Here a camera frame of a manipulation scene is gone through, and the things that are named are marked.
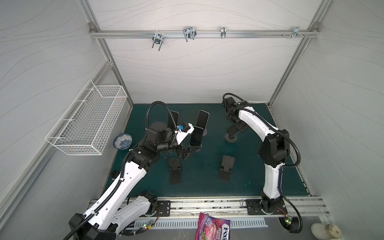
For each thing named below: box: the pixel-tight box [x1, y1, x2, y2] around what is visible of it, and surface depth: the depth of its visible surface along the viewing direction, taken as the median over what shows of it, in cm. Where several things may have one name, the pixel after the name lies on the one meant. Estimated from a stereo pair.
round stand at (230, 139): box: [224, 133, 238, 143], surface depth 103 cm
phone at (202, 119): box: [196, 109, 210, 130], surface depth 97 cm
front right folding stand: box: [217, 154, 236, 182], surface depth 82 cm
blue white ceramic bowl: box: [113, 133, 133, 150], surface depth 97 cm
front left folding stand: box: [168, 158, 183, 185], surface depth 84 cm
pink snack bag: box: [195, 212, 231, 240], surface depth 68 cm
